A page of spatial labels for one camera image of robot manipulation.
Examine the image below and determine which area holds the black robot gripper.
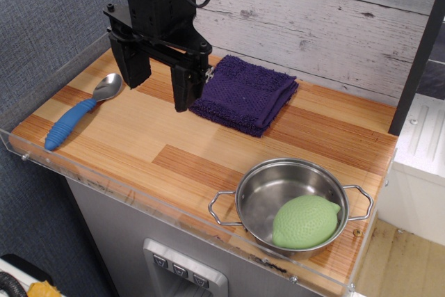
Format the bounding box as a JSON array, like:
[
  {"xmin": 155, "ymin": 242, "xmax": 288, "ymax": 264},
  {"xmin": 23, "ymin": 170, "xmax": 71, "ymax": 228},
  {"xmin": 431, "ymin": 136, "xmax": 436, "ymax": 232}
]
[{"xmin": 104, "ymin": 0, "xmax": 212, "ymax": 113}]

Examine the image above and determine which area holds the blue handled metal spoon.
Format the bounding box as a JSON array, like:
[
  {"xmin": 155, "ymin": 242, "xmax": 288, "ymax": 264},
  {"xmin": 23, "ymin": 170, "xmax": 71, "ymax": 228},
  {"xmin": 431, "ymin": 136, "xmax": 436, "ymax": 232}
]
[{"xmin": 44, "ymin": 73, "xmax": 123, "ymax": 151}]

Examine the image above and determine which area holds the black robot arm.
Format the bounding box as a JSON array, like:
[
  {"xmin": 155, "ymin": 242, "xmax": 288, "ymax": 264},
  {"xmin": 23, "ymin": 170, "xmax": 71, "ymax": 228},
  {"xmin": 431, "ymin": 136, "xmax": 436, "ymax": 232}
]
[{"xmin": 104, "ymin": 0, "xmax": 213, "ymax": 112}]

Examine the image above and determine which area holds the violet folded cloth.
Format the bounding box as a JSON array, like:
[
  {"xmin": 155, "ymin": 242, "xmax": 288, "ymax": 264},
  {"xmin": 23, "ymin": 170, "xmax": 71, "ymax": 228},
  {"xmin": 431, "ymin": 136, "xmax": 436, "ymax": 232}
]
[{"xmin": 189, "ymin": 55, "xmax": 298, "ymax": 138}]

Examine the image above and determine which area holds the grey cabinet with dispenser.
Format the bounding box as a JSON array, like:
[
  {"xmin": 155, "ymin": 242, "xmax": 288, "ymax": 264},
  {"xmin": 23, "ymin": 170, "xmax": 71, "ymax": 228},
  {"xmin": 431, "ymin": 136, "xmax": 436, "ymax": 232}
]
[{"xmin": 65, "ymin": 175, "xmax": 326, "ymax": 297}]

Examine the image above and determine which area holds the green plastic lime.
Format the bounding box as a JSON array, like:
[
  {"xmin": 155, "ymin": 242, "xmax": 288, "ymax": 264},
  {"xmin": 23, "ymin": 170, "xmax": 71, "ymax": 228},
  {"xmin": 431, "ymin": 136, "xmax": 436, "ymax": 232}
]
[{"xmin": 272, "ymin": 195, "xmax": 341, "ymax": 249}]

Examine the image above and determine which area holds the yellow object at corner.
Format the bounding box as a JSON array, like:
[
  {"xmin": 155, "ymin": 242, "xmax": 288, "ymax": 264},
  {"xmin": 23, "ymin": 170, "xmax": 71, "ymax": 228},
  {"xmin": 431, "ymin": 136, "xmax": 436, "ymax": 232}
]
[{"xmin": 27, "ymin": 281, "xmax": 62, "ymax": 297}]

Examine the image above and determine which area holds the clear acrylic table guard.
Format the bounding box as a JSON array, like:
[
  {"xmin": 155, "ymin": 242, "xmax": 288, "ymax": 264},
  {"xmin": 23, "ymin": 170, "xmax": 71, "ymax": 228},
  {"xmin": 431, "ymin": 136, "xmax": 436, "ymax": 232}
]
[{"xmin": 2, "ymin": 123, "xmax": 397, "ymax": 296}]

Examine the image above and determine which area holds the white appliance at right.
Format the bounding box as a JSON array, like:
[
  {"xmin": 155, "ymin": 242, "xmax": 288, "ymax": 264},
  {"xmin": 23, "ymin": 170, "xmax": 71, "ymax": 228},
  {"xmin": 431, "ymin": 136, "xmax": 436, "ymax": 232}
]
[{"xmin": 376, "ymin": 94, "xmax": 444, "ymax": 245}]

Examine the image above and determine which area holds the dark right shelf post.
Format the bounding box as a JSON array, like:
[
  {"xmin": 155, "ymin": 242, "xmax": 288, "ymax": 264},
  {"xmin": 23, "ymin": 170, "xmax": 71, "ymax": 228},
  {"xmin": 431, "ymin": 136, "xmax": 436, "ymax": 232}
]
[{"xmin": 388, "ymin": 0, "xmax": 444, "ymax": 136}]

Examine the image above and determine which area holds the black ribbed hose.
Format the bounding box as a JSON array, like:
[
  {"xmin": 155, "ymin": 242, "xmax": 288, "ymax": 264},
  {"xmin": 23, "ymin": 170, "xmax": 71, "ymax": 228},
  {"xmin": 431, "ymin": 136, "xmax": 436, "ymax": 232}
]
[{"xmin": 0, "ymin": 271, "xmax": 22, "ymax": 297}]

